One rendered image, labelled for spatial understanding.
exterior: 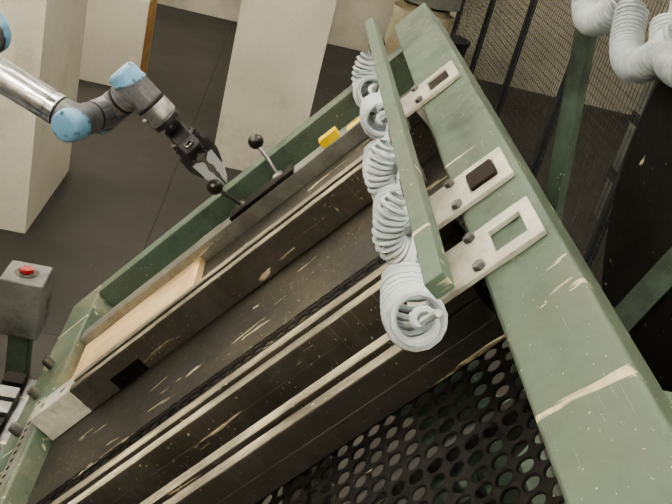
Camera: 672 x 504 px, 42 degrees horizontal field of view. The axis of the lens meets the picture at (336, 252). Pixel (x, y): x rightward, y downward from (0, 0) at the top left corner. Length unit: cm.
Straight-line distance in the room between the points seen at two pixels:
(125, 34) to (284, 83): 172
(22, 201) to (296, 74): 204
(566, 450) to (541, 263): 28
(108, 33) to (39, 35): 275
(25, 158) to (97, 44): 269
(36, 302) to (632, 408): 203
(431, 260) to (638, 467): 24
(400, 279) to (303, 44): 492
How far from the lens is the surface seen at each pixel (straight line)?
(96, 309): 252
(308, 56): 580
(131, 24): 709
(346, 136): 206
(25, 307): 259
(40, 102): 210
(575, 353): 84
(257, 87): 586
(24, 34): 444
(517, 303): 95
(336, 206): 172
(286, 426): 115
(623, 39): 184
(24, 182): 468
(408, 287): 89
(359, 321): 127
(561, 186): 245
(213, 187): 207
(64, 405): 203
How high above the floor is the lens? 224
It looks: 25 degrees down
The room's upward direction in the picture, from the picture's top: 15 degrees clockwise
